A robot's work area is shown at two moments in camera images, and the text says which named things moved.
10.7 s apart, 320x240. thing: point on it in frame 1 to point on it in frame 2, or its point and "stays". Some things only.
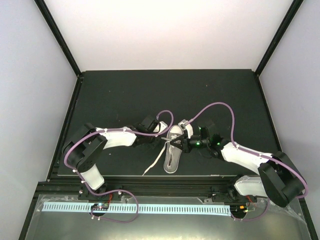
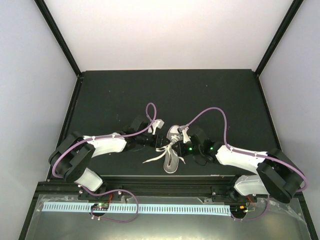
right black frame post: [279, 35] stays
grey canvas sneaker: [172, 154] stays
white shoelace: [159, 157] to [174, 138]
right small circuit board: [238, 209] stays
